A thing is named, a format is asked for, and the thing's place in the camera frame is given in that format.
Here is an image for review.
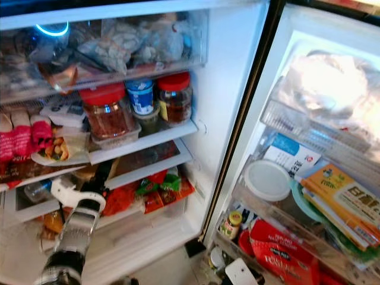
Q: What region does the clear bag frozen food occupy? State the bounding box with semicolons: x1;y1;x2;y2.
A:
142;18;191;63
80;21;149;73

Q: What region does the small red lid jar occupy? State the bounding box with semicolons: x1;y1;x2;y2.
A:
156;72;194;124

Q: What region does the brown printed package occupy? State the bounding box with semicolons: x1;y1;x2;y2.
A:
0;153;60;183

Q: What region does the yellow printed box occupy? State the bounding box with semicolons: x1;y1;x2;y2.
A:
299;163;380;239

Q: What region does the black glass fridge door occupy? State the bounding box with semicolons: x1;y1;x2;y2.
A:
199;0;380;285

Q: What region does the red green snack packet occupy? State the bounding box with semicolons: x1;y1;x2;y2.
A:
132;169;182;198

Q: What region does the clear door bin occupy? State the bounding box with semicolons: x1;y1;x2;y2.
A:
260;76;380;179

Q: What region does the white plastic bag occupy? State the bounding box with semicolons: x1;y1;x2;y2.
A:
275;50;380;150

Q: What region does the large red lid jar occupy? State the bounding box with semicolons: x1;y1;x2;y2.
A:
78;83;138;140

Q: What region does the red printed bag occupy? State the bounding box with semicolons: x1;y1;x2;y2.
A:
237;218;322;285

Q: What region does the clear fridge drawer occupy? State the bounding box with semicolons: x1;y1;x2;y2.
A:
0;11;210;106

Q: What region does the white box dark print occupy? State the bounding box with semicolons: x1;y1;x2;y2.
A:
39;94;84;129

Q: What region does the blue white carton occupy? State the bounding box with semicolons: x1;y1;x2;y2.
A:
261;131;322;179

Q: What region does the pink wrapped package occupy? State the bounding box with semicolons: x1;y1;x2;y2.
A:
12;110;37;161
30;115;55;151
0;112;16;162

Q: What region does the blue white yogurt cup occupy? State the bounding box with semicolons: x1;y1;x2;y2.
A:
125;78;156;116

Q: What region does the clear plastic food box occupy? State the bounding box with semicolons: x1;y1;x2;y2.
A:
91;122;144;150

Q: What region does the yellow lid small jar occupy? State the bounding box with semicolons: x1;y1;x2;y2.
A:
218;210;243;240

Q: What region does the small glass jar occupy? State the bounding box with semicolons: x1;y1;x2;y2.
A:
134;107;162;135

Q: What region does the white plate wrapped food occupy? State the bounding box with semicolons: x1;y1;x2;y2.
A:
31;130;90;167

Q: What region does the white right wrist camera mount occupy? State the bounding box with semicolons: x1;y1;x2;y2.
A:
224;258;259;285

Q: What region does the white fridge shelf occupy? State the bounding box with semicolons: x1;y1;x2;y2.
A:
88;118;198;166
14;138;194;223

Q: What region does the orange snack packet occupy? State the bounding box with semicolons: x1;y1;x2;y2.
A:
104;178;196;216

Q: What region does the teal plate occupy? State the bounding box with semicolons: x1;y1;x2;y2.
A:
289;178;336;226

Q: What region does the white round lid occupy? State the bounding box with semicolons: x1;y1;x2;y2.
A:
243;159;293;203

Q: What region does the black glass freezer door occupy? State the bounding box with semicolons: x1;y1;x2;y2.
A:
0;0;271;18

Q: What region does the clear water bottle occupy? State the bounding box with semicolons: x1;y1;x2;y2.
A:
26;178;58;203

